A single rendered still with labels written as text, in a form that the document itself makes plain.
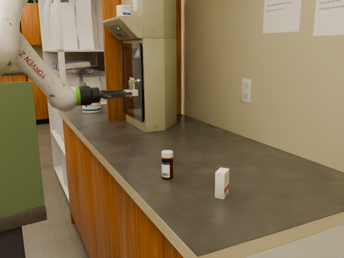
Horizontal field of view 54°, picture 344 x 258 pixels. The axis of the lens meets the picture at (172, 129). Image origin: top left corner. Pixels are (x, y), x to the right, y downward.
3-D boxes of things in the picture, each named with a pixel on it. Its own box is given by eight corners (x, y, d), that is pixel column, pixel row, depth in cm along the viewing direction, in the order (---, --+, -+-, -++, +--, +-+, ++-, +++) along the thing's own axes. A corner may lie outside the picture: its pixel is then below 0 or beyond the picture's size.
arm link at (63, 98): (19, 33, 140) (-3, 50, 138) (20, 29, 130) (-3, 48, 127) (80, 98, 154) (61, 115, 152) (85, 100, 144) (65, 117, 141)
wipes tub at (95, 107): (99, 109, 243) (97, 88, 240) (103, 112, 232) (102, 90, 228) (80, 110, 238) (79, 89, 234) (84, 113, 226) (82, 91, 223)
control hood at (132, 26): (122, 40, 191) (121, 21, 189) (143, 38, 163) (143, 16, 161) (102, 40, 187) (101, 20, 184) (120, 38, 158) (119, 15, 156)
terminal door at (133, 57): (125, 113, 200) (122, 43, 191) (144, 123, 173) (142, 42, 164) (124, 113, 200) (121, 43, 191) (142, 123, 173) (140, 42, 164)
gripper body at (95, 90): (92, 88, 159) (111, 87, 163) (88, 86, 166) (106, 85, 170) (93, 104, 161) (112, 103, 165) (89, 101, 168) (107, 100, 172)
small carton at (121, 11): (124, 18, 172) (124, 6, 170) (130, 18, 168) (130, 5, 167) (116, 18, 168) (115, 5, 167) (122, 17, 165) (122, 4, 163)
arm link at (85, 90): (77, 105, 166) (81, 109, 158) (76, 82, 163) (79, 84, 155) (89, 104, 169) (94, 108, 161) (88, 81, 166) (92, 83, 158)
